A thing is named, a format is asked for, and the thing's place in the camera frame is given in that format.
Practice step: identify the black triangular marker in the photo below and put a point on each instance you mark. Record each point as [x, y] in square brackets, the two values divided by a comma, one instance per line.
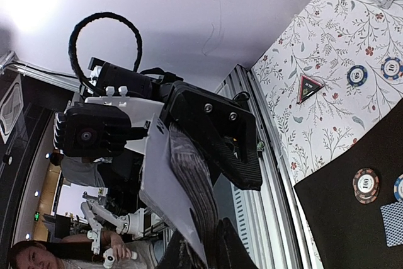
[307, 88]

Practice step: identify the person in background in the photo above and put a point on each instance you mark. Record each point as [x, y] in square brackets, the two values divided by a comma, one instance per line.
[39, 254]

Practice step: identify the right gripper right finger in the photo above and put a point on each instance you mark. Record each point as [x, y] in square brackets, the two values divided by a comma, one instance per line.
[225, 248]

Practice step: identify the red chip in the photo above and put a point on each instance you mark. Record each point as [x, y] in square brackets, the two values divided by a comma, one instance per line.
[366, 185]

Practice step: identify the black poker mat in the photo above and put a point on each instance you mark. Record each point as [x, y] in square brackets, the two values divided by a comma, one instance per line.
[349, 234]

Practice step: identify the green poker chip stack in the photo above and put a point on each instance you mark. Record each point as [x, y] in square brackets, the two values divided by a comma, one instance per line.
[357, 76]

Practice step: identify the blue card deck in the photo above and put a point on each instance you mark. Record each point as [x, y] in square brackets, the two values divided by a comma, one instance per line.
[176, 185]

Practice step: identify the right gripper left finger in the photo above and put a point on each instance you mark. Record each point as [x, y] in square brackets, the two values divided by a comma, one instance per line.
[180, 255]

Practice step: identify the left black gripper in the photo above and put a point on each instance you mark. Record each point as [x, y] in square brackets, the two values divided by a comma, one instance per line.
[117, 113]

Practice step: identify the white poker chip stack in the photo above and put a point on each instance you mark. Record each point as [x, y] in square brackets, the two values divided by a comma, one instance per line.
[392, 68]

